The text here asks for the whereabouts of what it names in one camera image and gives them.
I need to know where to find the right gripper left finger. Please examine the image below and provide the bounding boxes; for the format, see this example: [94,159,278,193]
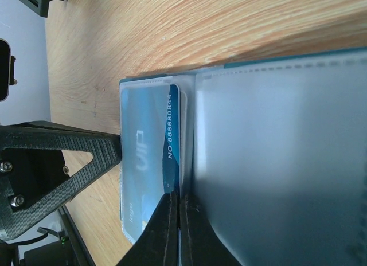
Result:
[118,191,179,266]

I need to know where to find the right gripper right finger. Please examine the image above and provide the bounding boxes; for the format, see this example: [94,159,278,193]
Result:
[179,194,240,266]

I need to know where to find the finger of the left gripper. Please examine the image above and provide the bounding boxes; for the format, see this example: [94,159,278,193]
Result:
[1,121,122,242]

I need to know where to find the teal card holder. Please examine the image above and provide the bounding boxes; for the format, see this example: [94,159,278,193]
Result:
[119,48,366,265]

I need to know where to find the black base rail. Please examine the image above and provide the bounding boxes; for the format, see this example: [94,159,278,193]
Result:
[1,206,95,266]

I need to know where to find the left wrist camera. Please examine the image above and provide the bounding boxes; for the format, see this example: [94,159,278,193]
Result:
[0,39,17,101]

